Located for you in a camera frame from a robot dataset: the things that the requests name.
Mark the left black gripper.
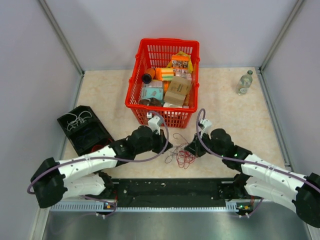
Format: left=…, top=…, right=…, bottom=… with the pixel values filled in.
left=135, top=128, right=172, bottom=155

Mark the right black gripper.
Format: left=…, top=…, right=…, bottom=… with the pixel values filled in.
left=184, top=130, right=225, bottom=158

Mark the red blue wire bundle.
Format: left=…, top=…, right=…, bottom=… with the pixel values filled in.
left=164, top=132, right=198, bottom=170

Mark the white wire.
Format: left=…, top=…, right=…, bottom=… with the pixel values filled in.
left=65, top=111, right=92, bottom=132

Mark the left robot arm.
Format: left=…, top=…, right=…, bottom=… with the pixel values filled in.
left=27, top=125, right=171, bottom=209

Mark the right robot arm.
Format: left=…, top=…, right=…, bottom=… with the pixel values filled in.
left=184, top=128, right=320, bottom=228

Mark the brown wrapped package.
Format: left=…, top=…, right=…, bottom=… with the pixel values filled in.
left=139, top=97, right=163, bottom=107

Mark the teal tissue box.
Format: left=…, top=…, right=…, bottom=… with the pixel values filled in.
left=140, top=80, right=164, bottom=101

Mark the brown cardboard box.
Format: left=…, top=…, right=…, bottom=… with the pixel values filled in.
left=164, top=76, right=192, bottom=106

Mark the orange black bottle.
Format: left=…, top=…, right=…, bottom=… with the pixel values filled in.
left=141, top=68, right=156, bottom=84

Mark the striped sponge pack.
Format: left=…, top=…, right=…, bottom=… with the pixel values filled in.
left=155, top=67, right=175, bottom=82

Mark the pink white packet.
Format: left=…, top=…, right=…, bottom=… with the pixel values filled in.
left=173, top=68, right=192, bottom=81

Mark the yellow bag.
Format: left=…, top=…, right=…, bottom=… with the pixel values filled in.
left=166, top=51, right=193, bottom=74

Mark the orange snack box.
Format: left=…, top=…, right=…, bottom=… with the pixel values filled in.
left=171, top=55, right=189, bottom=69

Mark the black divided tray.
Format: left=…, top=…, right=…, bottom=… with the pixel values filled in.
left=57, top=105, right=115, bottom=156

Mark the clear glass bottle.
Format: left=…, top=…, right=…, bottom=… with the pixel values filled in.
left=236, top=70, right=253, bottom=96

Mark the red plastic basket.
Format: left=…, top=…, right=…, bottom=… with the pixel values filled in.
left=125, top=38, right=200, bottom=129

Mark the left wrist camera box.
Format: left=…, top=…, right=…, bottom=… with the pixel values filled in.
left=146, top=112, right=163, bottom=135

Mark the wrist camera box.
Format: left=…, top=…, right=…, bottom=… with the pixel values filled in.
left=198, top=118, right=212, bottom=134
left=146, top=112, right=163, bottom=135

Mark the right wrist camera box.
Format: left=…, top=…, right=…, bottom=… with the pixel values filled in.
left=198, top=118, right=212, bottom=134

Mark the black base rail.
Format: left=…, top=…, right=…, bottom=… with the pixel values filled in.
left=84, top=177, right=253, bottom=208

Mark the blue wire in tray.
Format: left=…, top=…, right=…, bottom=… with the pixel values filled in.
left=77, top=128, right=100, bottom=143

